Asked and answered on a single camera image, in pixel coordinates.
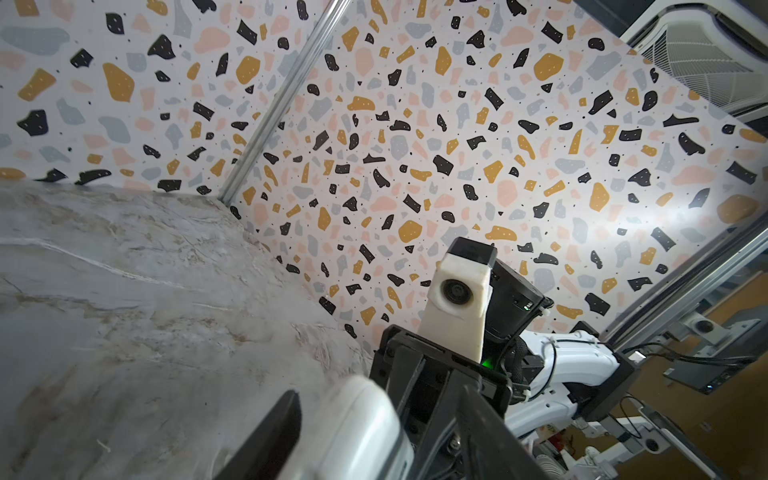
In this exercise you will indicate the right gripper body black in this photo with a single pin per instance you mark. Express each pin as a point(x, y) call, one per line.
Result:
point(424, 381)

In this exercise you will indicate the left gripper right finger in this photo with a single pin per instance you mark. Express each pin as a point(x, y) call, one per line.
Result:
point(489, 449)

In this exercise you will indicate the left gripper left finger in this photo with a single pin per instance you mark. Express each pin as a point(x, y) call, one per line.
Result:
point(268, 447)

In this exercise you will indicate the red and white remote control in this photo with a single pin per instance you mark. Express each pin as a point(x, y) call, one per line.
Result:
point(354, 434)

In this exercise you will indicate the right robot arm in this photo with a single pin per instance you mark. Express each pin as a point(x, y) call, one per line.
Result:
point(556, 377)

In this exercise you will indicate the white ceiling air conditioner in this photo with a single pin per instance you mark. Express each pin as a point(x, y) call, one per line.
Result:
point(718, 49)

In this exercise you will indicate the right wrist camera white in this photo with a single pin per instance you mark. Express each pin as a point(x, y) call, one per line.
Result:
point(458, 298)

